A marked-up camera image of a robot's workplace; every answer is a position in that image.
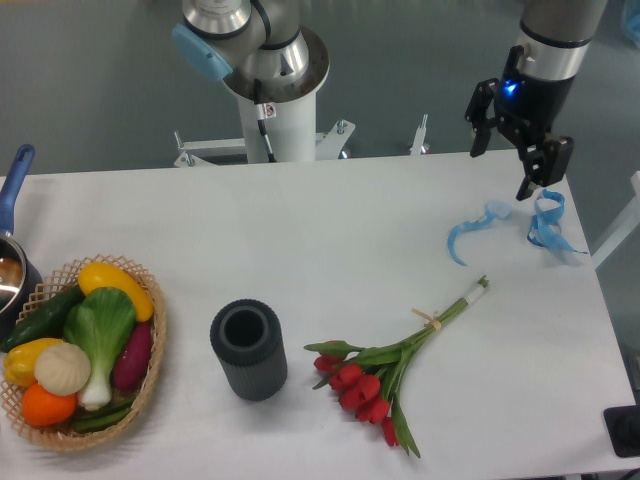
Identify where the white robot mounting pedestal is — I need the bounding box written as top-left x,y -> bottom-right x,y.
174,92 -> 356,167

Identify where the green bean pod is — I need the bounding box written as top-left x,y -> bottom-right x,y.
71,397 -> 134,434

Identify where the cream garlic bulb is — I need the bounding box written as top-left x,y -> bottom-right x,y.
34,342 -> 91,396

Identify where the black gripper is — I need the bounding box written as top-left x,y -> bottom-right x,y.
464,74 -> 574,201

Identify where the blue handled saucepan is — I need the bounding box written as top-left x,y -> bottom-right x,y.
1,144 -> 42,340

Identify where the blue ribbon right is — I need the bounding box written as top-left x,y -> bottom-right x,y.
526,189 -> 589,255

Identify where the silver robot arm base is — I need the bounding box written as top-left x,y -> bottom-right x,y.
171,1 -> 330,103

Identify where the white frame bar right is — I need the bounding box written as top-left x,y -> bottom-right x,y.
591,171 -> 639,269

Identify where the dark green cucumber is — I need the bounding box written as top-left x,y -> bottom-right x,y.
1,285 -> 85,353

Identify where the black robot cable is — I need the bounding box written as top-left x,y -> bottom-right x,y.
252,78 -> 278,164

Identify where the black device at edge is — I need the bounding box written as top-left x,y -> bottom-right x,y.
603,405 -> 639,458

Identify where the red tulip bouquet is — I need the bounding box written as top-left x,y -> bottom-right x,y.
304,276 -> 490,458

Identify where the purple sweet potato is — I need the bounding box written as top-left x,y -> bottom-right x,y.
112,323 -> 152,390

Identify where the yellow bell pepper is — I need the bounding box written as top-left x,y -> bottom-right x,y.
3,338 -> 63,388

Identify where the light blue ribbon left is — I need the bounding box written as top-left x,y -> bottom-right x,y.
446,200 -> 512,266

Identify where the woven wicker basket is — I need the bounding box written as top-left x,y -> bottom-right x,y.
1,254 -> 167,452

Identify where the green bok choy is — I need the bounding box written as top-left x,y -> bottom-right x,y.
63,287 -> 136,412

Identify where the orange fruit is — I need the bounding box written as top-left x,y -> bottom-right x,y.
21,383 -> 77,427

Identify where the dark grey ribbed vase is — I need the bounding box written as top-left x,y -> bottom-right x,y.
210,299 -> 288,402

